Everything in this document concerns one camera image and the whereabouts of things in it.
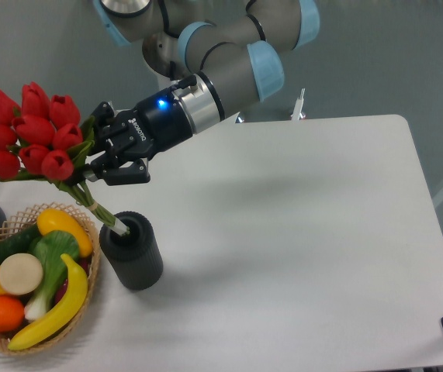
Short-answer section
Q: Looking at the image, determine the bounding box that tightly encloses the red tulip bouquet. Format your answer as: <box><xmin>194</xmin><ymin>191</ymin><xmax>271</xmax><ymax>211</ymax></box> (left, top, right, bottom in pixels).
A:
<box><xmin>0</xmin><ymin>82</ymin><xmax>130</xmax><ymax>236</ymax></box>

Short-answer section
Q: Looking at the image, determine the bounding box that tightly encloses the beige round slice toy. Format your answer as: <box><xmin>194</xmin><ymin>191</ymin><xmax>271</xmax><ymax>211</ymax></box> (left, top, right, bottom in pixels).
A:
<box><xmin>0</xmin><ymin>253</ymin><xmax>43</xmax><ymax>295</ymax></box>

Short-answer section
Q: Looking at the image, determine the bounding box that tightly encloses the dark grey ribbed vase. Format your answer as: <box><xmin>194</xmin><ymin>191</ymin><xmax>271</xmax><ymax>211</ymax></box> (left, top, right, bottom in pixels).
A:
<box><xmin>99</xmin><ymin>211</ymin><xmax>164</xmax><ymax>291</ymax></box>

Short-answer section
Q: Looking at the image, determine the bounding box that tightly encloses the green cucumber toy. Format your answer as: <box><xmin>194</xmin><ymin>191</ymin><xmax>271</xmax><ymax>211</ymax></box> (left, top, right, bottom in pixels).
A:
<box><xmin>0</xmin><ymin>225</ymin><xmax>41</xmax><ymax>264</ymax></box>

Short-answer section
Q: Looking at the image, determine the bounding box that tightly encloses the yellow plastic banana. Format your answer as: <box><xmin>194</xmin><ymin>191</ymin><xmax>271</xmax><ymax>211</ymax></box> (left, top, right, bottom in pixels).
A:
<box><xmin>8</xmin><ymin>253</ymin><xmax>88</xmax><ymax>351</ymax></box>

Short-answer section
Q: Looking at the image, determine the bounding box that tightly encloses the green bok choy toy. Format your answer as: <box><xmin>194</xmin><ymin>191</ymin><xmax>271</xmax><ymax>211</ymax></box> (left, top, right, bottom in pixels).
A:
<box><xmin>25</xmin><ymin>230</ymin><xmax>79</xmax><ymax>322</ymax></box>

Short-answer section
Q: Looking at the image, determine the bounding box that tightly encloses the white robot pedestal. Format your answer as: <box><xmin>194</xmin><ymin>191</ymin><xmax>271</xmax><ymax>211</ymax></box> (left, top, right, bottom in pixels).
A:
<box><xmin>227</xmin><ymin>88</ymin><xmax>306</xmax><ymax>123</ymax></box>

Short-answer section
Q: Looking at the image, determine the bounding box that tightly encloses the orange plastic orange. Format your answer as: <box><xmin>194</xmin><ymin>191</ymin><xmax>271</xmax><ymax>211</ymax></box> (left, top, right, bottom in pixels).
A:
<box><xmin>0</xmin><ymin>295</ymin><xmax>25</xmax><ymax>333</ymax></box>

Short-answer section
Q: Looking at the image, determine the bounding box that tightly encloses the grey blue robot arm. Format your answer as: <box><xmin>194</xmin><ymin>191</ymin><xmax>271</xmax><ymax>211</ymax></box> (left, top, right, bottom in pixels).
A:
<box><xmin>74</xmin><ymin>1</ymin><xmax>320</xmax><ymax>185</ymax></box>

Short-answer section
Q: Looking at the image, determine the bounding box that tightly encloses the woven wicker basket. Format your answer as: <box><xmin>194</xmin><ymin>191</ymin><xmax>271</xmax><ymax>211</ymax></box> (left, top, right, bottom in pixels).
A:
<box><xmin>0</xmin><ymin>202</ymin><xmax>101</xmax><ymax>356</ymax></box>

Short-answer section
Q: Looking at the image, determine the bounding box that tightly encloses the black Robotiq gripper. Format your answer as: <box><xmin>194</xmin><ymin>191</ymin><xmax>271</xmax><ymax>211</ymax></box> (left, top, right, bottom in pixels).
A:
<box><xmin>83</xmin><ymin>89</ymin><xmax>193</xmax><ymax>185</ymax></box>

